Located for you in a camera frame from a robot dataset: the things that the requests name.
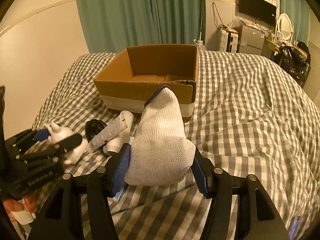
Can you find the small silver fridge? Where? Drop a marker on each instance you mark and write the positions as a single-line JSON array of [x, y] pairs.
[[250, 40]]

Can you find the white printed tube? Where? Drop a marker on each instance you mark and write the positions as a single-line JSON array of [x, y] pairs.
[[109, 132]]

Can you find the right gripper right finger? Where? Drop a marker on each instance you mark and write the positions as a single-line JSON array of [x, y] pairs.
[[256, 214]]

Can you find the green window curtain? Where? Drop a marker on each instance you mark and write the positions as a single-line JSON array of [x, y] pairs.
[[298, 12]]

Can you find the large green curtain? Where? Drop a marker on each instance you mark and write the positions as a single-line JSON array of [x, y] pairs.
[[113, 25]]

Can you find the person's left hand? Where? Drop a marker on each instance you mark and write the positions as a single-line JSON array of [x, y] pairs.
[[11, 205]]

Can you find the wooden vanity desk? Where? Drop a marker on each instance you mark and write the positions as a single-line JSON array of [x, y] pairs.
[[270, 47]]

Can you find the black round compact case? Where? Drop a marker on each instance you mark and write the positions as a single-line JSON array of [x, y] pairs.
[[93, 127]]

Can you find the white knit sock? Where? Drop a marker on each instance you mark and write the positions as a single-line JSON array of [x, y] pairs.
[[160, 153]]

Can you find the white rabbit figurine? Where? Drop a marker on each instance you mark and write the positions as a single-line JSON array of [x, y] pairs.
[[57, 134]]

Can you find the open cardboard box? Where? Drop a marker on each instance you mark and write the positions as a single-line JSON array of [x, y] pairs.
[[133, 76]]

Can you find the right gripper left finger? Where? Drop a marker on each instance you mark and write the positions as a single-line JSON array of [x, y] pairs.
[[60, 216]]

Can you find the white oval vanity mirror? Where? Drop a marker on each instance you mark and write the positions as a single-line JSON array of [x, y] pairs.
[[284, 28]]

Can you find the black wall television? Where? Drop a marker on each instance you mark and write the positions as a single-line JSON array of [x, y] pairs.
[[259, 9]]

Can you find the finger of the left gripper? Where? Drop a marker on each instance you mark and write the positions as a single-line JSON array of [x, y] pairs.
[[27, 138], [55, 150]]

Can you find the black garbage bag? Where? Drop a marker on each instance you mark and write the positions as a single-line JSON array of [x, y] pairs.
[[292, 61]]

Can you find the white ribbed suitcase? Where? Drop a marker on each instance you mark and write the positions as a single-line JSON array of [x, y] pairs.
[[227, 40]]

